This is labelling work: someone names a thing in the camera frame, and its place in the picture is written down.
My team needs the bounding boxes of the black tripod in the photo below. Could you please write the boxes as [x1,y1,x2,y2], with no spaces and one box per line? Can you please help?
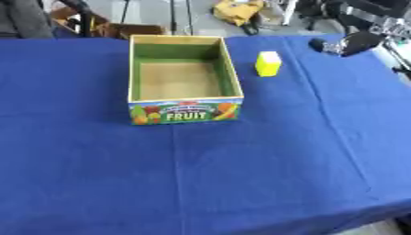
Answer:
[118,0,196,37]

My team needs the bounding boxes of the yellow rectangular block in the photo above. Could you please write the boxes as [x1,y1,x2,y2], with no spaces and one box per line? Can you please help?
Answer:
[253,50,284,78]

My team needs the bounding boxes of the yellow bag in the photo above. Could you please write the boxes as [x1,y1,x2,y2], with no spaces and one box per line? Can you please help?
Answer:
[210,0,267,28]

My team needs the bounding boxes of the dark grey chair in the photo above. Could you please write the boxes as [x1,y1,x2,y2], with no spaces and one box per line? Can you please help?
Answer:
[0,0,57,39]

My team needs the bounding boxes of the tan cardboard box green inside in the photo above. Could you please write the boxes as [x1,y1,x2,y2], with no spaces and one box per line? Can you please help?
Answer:
[127,34,246,126]

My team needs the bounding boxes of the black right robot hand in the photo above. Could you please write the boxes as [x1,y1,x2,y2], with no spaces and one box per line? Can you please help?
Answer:
[308,30,387,58]

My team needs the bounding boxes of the black stand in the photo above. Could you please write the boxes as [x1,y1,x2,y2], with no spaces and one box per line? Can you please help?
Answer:
[380,39,411,81]

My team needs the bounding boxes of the brown cardboard box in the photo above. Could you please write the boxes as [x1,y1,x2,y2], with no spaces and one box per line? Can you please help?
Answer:
[50,6,169,40]

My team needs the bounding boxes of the black office chair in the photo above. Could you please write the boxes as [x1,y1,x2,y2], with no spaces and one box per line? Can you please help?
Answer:
[295,0,350,31]

